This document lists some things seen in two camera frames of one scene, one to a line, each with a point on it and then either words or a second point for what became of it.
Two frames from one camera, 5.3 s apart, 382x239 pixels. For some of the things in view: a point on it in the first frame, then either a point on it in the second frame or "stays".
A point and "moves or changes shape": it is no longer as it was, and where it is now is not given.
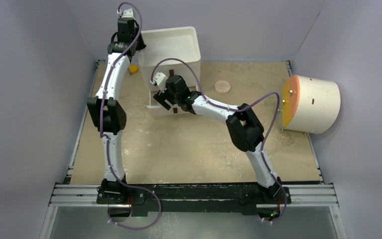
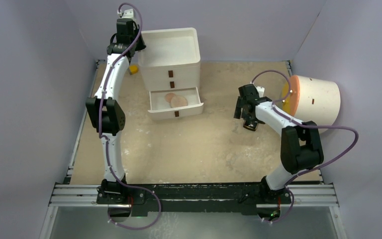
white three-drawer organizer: [168, 52] stays
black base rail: [195, 197] stays
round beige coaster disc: [222, 86] moves or changes shape
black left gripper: [143, 45] stays
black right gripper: [161, 98] → [241, 104]
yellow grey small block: [134, 68] stays
